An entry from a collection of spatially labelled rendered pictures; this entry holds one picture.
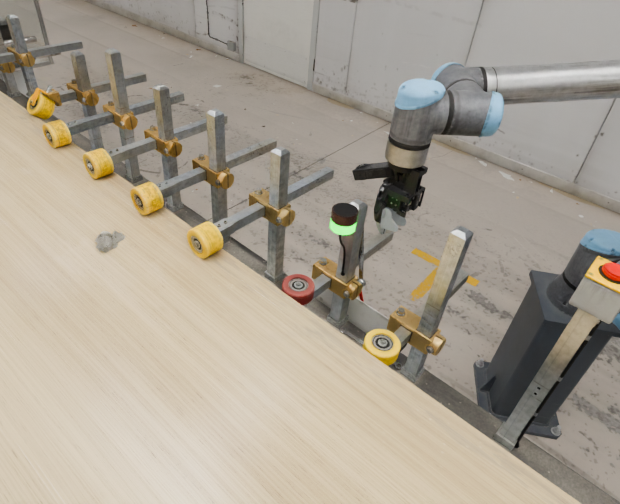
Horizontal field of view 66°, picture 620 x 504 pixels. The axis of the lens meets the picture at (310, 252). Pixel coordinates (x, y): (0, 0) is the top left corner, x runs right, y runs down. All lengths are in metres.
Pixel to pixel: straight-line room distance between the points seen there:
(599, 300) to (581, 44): 2.83
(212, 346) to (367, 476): 0.40
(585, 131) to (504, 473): 3.00
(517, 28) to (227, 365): 3.15
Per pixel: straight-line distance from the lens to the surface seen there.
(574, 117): 3.73
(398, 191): 1.10
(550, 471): 1.29
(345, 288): 1.24
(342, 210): 1.08
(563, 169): 3.85
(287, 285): 1.16
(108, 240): 1.33
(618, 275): 0.92
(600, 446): 2.36
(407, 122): 1.02
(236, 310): 1.11
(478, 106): 1.05
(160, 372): 1.02
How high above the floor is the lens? 1.71
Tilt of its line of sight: 40 degrees down
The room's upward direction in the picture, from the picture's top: 6 degrees clockwise
